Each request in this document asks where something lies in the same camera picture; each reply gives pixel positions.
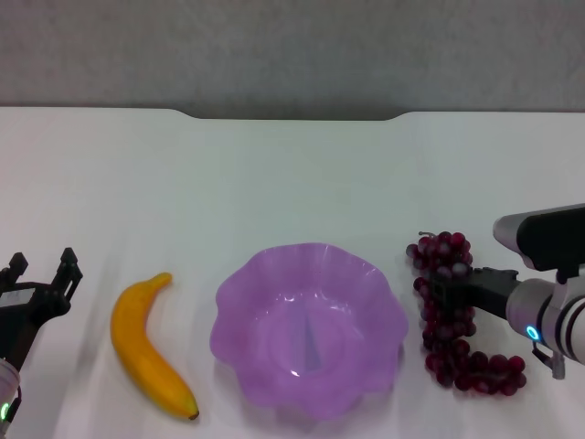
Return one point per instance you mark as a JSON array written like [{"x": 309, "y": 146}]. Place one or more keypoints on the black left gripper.
[{"x": 27, "y": 308}]

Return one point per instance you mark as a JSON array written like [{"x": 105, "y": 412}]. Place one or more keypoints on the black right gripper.
[{"x": 493, "y": 290}]

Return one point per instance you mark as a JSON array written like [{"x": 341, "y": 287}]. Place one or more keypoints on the dark red grape bunch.
[{"x": 457, "y": 356}]

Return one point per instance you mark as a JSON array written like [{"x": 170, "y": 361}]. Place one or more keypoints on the yellow banana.
[{"x": 137, "y": 334}]

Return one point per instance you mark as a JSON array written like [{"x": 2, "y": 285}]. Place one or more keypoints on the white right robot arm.
[{"x": 562, "y": 320}]

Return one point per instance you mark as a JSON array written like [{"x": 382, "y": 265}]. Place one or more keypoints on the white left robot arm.
[{"x": 6, "y": 377}]

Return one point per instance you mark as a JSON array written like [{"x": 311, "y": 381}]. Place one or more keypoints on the purple wavy plastic plate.
[{"x": 274, "y": 329}]

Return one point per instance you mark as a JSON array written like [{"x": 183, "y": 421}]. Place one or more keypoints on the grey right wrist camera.
[{"x": 548, "y": 238}]

